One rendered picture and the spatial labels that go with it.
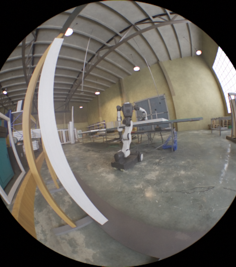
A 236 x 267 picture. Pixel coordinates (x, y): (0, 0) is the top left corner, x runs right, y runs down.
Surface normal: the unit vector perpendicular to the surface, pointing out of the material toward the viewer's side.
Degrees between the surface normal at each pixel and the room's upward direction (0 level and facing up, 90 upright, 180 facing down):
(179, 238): 0
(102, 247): 0
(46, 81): 90
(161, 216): 0
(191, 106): 90
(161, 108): 90
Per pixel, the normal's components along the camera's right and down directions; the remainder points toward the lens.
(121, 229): -0.12, -0.99
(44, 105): 0.73, -0.05
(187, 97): -0.68, 0.11
